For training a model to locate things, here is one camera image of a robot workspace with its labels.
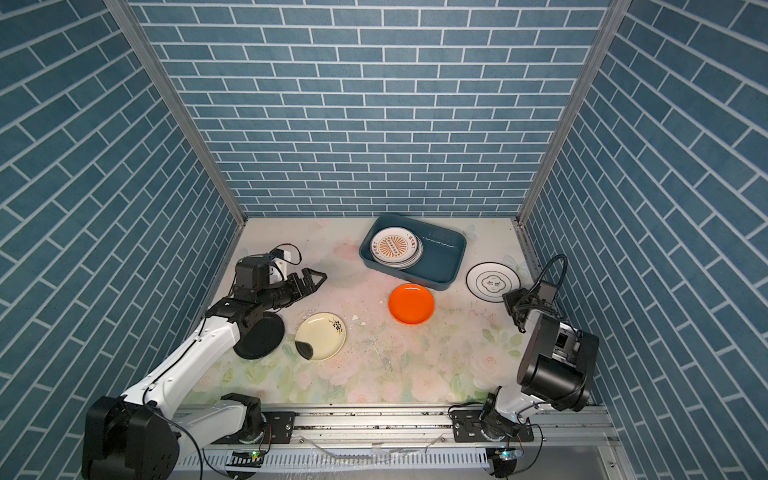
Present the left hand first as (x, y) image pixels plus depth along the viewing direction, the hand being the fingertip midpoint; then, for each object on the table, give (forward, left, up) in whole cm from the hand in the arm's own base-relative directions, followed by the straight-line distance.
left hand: (318, 281), depth 81 cm
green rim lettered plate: (+17, -26, -15) cm, 34 cm away
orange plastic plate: (+2, -27, -17) cm, 32 cm away
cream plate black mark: (-8, +1, -18) cm, 20 cm away
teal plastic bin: (+19, -39, -14) cm, 45 cm away
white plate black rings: (+10, -54, -16) cm, 57 cm away
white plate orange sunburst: (+24, -22, -15) cm, 35 cm away
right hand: (+3, -57, -12) cm, 59 cm away
